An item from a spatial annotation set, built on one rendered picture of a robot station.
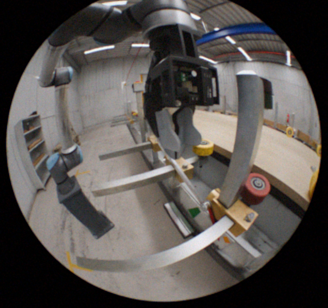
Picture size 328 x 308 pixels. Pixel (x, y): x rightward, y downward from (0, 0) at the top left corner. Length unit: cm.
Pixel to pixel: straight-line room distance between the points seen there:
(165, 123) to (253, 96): 13
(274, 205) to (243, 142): 36
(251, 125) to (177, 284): 111
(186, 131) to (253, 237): 52
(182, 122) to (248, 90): 12
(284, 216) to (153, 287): 99
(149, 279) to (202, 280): 42
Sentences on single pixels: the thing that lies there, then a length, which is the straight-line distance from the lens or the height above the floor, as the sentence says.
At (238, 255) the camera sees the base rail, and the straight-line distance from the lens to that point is 41.
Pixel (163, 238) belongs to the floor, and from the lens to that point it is 110.
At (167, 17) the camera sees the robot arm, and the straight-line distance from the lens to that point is 17.
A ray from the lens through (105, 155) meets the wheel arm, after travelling 56.
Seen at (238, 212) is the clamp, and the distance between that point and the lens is 24.
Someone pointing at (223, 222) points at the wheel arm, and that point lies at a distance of 23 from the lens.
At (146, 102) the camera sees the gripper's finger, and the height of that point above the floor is 106.
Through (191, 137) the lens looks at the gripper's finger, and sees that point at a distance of 17.
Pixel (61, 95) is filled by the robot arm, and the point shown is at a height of 123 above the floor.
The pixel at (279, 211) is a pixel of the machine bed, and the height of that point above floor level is 77.
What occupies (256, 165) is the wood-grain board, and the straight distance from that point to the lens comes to 35.
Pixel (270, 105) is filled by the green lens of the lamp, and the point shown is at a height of 107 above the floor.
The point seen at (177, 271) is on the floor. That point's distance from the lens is 107.
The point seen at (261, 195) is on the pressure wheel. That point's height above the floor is 91.
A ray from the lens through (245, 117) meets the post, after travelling 16.
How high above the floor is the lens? 106
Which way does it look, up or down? 23 degrees down
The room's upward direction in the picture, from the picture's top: 4 degrees counter-clockwise
